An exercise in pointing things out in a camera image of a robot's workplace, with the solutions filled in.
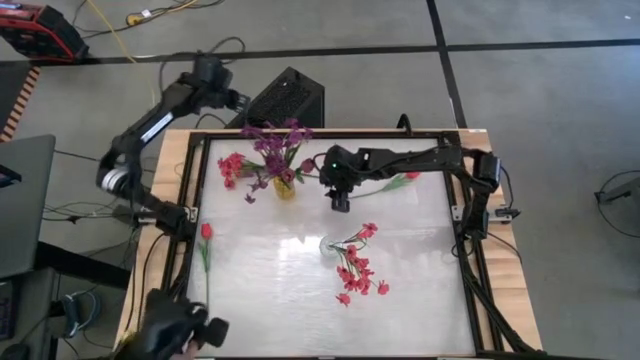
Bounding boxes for black computer tower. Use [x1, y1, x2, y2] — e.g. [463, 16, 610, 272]
[224, 66, 326, 130]

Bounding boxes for grey flat panel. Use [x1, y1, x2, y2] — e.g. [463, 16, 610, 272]
[0, 133, 57, 280]

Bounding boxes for bright red artificial tulip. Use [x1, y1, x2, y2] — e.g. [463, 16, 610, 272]
[348, 170, 422, 200]
[198, 222, 215, 306]

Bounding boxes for yellow glass vase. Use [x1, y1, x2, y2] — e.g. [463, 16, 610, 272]
[272, 174, 297, 202]

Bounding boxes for yellow floor cable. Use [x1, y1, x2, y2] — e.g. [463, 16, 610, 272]
[85, 0, 157, 109]

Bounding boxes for black metal table frame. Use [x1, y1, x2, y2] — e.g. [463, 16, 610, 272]
[107, 127, 544, 360]

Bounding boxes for dark blue headphones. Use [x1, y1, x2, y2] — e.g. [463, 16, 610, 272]
[60, 290, 101, 339]

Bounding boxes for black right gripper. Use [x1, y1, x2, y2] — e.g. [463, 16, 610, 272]
[318, 143, 369, 214]

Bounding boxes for red and black tool case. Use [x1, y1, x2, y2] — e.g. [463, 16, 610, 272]
[0, 2, 90, 64]

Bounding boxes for orange black striped strip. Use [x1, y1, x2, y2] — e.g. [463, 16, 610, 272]
[0, 66, 41, 144]

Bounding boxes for red artificial flower bunch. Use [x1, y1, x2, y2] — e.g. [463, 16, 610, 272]
[329, 222, 391, 308]
[216, 151, 266, 191]

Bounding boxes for grey stand foot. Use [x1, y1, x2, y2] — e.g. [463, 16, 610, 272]
[594, 175, 640, 207]

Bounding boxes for clear cut-glass vase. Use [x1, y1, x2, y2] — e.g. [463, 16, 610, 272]
[318, 234, 342, 259]

